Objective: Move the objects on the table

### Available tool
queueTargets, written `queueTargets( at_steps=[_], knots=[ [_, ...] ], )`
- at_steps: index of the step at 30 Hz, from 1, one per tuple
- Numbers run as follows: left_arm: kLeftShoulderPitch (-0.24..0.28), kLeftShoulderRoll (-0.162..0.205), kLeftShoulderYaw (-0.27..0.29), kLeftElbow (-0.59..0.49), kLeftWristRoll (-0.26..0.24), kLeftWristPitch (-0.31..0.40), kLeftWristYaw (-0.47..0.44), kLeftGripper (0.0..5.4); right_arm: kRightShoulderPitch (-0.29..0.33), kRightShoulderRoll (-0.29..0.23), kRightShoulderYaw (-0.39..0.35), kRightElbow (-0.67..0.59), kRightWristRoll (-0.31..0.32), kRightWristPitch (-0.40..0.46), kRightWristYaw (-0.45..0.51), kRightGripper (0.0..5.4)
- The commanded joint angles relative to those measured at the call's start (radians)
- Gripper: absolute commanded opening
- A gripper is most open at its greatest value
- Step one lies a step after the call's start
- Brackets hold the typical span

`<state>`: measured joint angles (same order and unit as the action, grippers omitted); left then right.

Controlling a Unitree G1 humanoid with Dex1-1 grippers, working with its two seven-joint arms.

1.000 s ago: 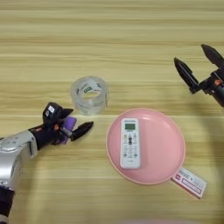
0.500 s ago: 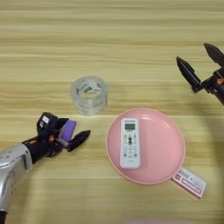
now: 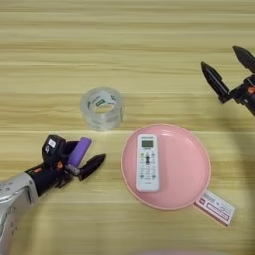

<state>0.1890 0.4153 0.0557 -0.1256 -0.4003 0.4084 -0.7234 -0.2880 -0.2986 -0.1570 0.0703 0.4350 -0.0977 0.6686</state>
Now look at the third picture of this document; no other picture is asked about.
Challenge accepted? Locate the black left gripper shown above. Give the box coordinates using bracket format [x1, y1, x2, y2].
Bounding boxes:
[24, 140, 107, 197]

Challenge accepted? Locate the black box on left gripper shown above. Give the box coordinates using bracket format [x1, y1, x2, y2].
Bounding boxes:
[41, 134, 67, 167]

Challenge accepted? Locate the white remote control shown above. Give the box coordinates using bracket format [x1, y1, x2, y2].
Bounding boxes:
[135, 133, 161, 193]

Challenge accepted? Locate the clear tape roll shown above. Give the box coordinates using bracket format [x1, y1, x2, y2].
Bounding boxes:
[79, 87, 126, 132]

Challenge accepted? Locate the pink and white eraser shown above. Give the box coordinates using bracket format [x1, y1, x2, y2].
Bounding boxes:
[194, 189, 237, 228]

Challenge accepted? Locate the purple rectangular block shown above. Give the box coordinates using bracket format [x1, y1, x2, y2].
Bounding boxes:
[66, 136, 93, 168]

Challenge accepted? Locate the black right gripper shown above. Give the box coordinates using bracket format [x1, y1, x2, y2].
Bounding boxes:
[200, 45, 255, 118]

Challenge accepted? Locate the pink round plate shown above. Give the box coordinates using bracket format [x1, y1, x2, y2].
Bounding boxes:
[120, 123, 212, 211]

